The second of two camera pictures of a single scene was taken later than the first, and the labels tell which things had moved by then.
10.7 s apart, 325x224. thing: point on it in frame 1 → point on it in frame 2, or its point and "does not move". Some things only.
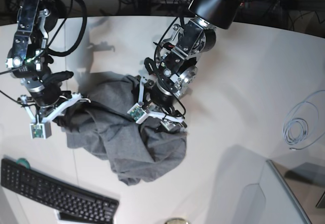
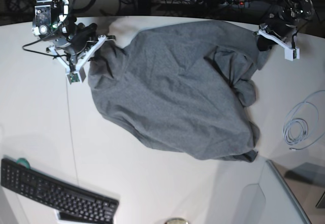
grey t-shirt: [102, 129] → [187, 86]
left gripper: [46, 90] → [75, 42]
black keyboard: [75, 205] does not move
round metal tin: [177, 221] does not move
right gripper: [163, 97] → [279, 27]
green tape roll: [23, 161] does not move
